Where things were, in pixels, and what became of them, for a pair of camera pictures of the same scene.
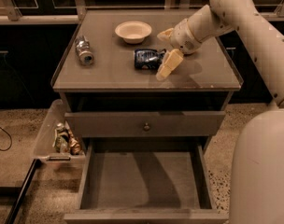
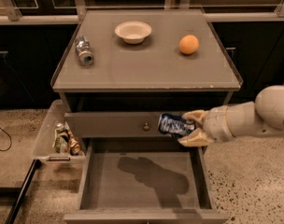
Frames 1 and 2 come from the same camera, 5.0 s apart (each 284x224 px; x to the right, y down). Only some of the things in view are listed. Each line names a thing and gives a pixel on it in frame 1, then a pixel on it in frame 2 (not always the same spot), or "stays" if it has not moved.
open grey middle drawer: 145,181 stays
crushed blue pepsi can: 148,59 -> 172,124
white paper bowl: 134,32 stays
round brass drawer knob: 147,128 stays
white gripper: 183,37 -> 216,124
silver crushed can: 85,55 stays
